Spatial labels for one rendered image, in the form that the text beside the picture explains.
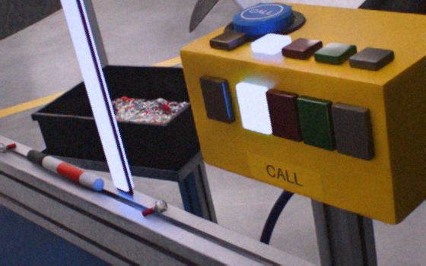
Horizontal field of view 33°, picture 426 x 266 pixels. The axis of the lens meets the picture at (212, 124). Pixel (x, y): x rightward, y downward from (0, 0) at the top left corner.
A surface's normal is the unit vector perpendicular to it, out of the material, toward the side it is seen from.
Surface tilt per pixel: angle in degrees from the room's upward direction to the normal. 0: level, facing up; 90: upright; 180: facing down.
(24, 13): 90
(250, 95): 90
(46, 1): 90
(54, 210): 90
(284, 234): 0
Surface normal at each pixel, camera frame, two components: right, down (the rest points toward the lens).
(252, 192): -0.18, -0.88
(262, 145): -0.70, 0.43
